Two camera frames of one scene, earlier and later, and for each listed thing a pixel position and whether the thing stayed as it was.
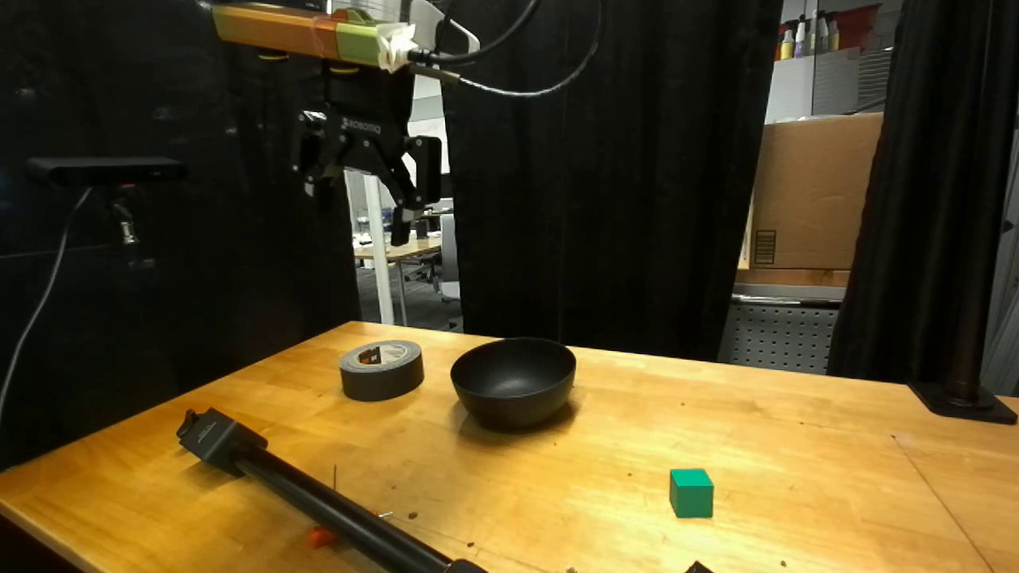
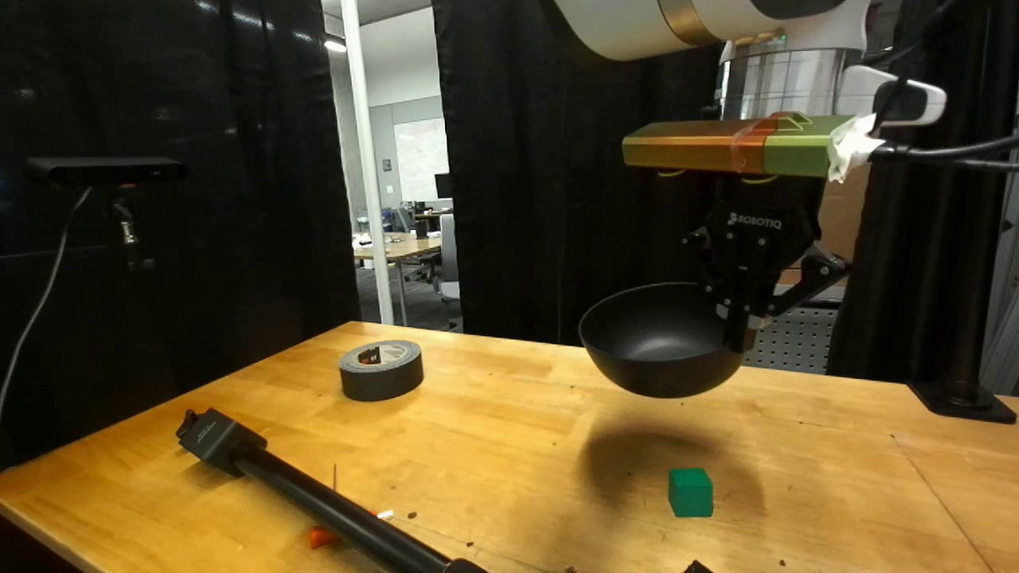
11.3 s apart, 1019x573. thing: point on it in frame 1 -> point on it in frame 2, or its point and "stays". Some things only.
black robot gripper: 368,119 -> 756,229
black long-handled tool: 218,437 stays
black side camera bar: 114,169 stays
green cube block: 693,493 stays
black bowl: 514,383 -> 665,340
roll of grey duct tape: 381,370 stays
